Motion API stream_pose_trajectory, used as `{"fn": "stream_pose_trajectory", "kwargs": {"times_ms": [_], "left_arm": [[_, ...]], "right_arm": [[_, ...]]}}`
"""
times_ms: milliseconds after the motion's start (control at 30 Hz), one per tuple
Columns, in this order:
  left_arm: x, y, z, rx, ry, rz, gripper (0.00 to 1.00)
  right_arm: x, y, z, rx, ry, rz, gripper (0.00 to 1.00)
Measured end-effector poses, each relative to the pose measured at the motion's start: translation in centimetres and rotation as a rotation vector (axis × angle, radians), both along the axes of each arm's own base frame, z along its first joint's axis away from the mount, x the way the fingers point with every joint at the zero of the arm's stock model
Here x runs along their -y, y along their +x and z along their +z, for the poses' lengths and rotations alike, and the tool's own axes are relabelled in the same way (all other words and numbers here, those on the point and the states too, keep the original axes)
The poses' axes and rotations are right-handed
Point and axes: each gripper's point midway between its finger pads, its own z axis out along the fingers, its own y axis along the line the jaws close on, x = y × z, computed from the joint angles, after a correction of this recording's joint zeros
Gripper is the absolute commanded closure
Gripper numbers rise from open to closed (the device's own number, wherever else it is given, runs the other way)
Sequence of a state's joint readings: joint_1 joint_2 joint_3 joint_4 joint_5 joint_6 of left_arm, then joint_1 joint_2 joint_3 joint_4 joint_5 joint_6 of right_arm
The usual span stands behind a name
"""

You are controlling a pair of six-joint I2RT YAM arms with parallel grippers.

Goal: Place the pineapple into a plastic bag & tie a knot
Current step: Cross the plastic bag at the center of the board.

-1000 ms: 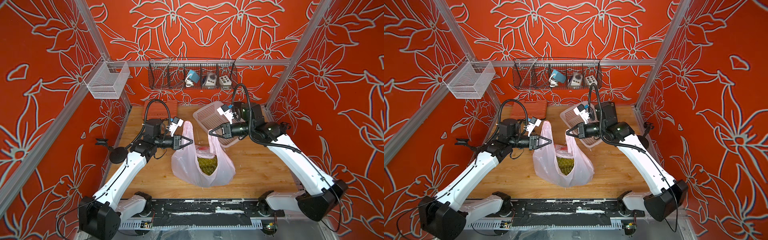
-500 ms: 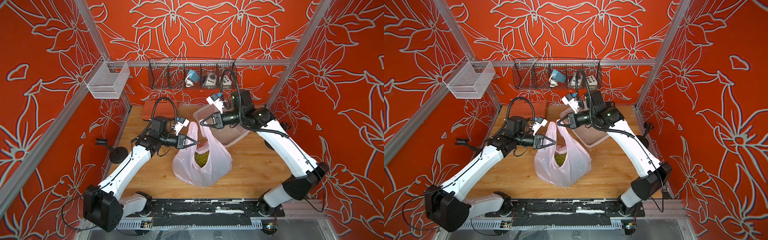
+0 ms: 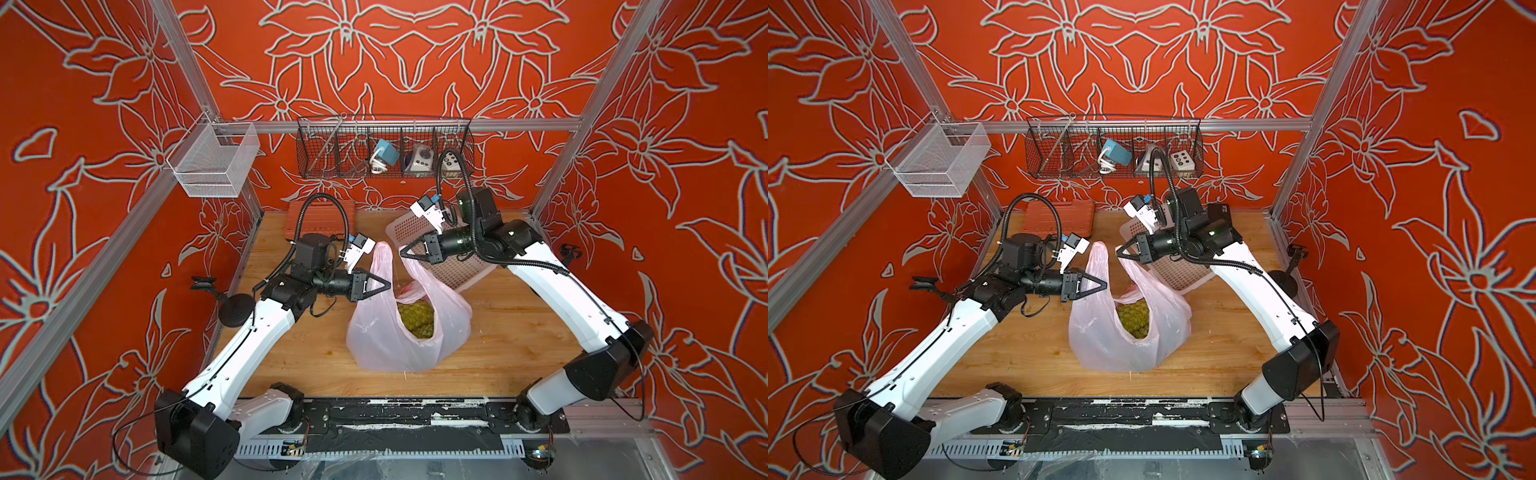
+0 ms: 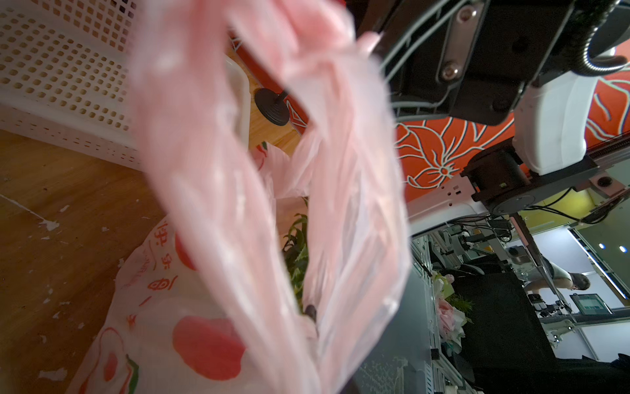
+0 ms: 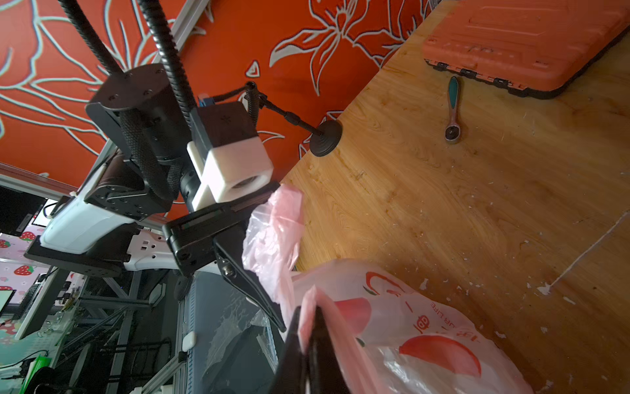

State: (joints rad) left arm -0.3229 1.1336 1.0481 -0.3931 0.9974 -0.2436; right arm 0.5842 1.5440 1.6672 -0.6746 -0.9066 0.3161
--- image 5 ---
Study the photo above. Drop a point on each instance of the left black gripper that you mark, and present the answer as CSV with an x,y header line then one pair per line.
x,y
198,238

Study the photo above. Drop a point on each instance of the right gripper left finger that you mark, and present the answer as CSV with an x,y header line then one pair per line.
x,y
291,374

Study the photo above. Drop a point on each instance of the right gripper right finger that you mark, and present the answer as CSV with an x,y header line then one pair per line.
x,y
324,372

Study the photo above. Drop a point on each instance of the pink plastic bag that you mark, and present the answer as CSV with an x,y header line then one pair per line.
x,y
387,337

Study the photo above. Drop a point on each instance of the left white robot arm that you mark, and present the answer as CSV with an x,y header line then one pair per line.
x,y
172,195

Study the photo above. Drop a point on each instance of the left black round stand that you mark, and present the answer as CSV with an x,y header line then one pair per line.
x,y
324,138

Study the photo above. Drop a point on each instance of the orange plastic tool case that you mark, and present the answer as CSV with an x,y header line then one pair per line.
x,y
530,48

